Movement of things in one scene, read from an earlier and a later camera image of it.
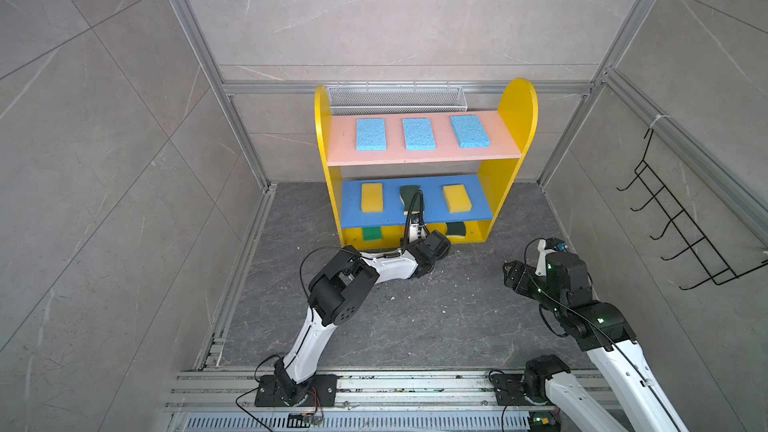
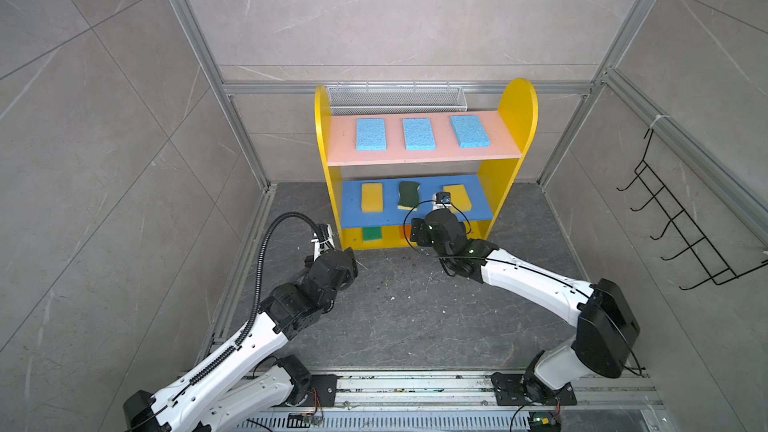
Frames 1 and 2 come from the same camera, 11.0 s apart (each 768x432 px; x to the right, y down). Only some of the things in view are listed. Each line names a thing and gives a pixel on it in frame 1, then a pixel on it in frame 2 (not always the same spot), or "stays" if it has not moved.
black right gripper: [527, 274] → [422, 229]
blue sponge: [418, 134] stays
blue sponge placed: [470, 132] stays
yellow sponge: [457, 198] stays
